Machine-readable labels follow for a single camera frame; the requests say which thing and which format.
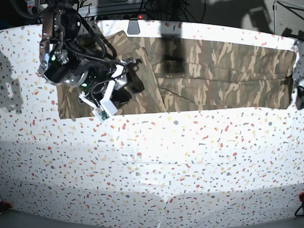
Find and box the grey metal camera-stand base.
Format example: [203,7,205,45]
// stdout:
[127,20,141,35]

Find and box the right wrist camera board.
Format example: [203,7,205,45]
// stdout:
[92,107,109,123]

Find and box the red clamp left corner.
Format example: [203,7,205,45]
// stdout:
[0,201,12,212]

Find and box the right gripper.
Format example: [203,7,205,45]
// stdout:
[78,58,144,118]

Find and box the red clamp right corner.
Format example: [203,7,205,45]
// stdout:
[298,192,304,203]

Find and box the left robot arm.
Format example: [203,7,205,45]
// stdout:
[293,40,304,110]

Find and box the white metal stand frame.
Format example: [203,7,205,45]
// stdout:
[273,0,304,36]

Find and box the black power strip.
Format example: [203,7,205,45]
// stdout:
[95,14,148,20]

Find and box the red clamp corner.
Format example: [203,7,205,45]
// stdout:
[298,192,304,203]
[0,201,12,212]

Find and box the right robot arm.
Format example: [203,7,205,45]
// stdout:
[39,0,144,122]

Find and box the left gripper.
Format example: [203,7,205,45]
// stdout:
[295,80,304,110]

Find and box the camouflage T-shirt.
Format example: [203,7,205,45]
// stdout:
[57,30,297,121]

